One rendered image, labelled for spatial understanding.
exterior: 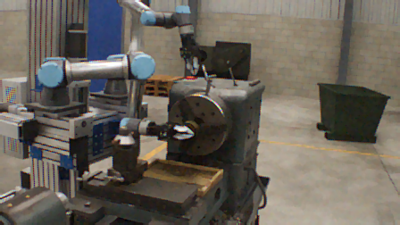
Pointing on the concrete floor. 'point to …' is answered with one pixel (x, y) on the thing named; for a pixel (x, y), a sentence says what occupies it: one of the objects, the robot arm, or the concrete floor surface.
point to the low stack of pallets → (160, 84)
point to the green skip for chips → (350, 112)
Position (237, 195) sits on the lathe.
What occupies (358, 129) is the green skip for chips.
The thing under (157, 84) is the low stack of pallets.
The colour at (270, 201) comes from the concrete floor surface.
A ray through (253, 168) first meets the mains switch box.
